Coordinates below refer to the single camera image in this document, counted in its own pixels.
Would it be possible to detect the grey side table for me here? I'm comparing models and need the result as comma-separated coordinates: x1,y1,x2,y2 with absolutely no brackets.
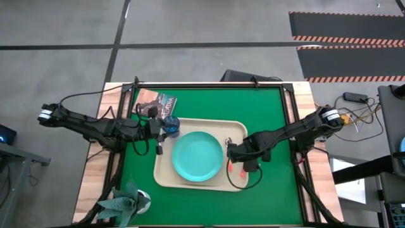
0,142,51,228

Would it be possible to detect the black hazard-striped floor mat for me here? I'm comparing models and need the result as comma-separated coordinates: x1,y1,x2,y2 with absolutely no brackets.
296,45,405,84
288,11,405,45

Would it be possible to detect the teal plastic plate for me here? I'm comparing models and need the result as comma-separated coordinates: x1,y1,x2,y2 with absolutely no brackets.
171,131,224,183

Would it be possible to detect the yellow cable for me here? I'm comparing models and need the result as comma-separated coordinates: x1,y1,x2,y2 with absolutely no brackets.
340,104,382,126

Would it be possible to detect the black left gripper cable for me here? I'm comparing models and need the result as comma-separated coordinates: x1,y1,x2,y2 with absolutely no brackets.
131,103,151,156

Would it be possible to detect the Acadia picture book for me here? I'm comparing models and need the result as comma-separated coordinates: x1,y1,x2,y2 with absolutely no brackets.
132,88,178,120

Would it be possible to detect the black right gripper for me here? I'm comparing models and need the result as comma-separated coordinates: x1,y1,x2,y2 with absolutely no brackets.
226,132,271,174

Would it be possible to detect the white sheet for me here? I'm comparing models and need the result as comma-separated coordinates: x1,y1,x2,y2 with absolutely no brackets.
328,157,367,205

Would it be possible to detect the blue translucent plastic cup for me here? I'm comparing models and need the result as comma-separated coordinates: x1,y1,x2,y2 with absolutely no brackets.
162,115,181,139

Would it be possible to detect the fork with red handle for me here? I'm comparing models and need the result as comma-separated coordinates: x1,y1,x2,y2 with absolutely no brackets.
225,137,234,173

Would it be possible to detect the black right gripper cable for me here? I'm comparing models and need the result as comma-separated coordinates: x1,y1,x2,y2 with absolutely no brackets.
225,158,263,191

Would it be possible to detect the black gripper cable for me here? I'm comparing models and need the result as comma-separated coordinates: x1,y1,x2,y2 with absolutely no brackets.
225,158,263,191
131,103,151,156

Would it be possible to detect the black device with blue light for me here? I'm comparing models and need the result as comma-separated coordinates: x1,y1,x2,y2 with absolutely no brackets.
0,124,17,146

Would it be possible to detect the beige plastic tray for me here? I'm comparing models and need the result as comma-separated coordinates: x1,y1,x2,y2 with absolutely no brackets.
153,117,249,193

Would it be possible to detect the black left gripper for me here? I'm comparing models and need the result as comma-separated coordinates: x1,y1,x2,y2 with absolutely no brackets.
145,106,173,156

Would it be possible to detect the artificial plant in white pot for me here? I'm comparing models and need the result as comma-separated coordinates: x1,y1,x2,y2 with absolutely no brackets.
96,179,153,228

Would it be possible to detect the long black cable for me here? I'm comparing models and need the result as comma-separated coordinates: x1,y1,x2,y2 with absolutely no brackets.
58,80,140,107

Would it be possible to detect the green table mat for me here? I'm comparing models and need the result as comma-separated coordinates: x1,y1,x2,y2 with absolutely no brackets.
115,87,304,226

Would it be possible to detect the black bar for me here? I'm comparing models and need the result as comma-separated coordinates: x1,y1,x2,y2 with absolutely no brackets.
332,155,393,185

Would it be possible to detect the black keyboard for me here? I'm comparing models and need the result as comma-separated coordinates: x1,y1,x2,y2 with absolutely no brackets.
388,204,405,224

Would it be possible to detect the black power adapter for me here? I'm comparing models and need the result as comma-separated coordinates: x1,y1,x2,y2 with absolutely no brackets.
343,91,370,104

